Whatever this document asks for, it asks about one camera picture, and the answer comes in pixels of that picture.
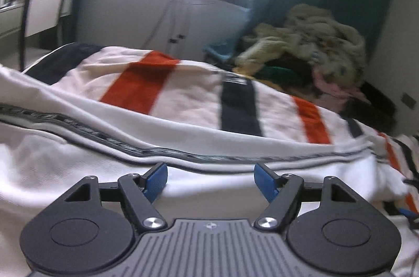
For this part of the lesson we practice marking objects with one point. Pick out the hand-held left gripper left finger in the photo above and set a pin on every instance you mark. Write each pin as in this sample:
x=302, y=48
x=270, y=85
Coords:
x=156, y=181

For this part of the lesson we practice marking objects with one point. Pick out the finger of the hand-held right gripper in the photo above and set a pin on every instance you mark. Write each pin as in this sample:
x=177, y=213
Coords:
x=405, y=212

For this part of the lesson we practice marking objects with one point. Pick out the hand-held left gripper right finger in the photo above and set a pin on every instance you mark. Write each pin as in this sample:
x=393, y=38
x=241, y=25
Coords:
x=263, y=182

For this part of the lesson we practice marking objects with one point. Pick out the white garment with dark trim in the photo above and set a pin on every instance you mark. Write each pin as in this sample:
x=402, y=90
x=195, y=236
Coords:
x=98, y=172

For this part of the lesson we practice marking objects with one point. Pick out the pile of mixed clothes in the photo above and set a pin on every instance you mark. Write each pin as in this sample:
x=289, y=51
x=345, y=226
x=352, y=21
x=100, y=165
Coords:
x=314, y=44

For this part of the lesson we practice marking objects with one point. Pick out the white striped shirt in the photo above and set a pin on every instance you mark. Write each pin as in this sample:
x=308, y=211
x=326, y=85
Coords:
x=183, y=90

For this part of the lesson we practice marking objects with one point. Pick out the blue storage box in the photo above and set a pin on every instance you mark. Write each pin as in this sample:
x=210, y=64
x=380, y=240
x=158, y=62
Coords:
x=222, y=51

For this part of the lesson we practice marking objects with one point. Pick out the thin metal stand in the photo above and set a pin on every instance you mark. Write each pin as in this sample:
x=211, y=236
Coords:
x=182, y=5

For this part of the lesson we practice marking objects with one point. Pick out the white chair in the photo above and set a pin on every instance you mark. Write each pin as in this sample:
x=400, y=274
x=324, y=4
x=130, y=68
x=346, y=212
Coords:
x=42, y=2

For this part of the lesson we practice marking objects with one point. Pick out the white desk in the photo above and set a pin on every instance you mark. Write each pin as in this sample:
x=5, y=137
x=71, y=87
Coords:
x=8, y=21

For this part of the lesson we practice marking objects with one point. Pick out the wall socket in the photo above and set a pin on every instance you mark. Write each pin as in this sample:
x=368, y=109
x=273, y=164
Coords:
x=408, y=100

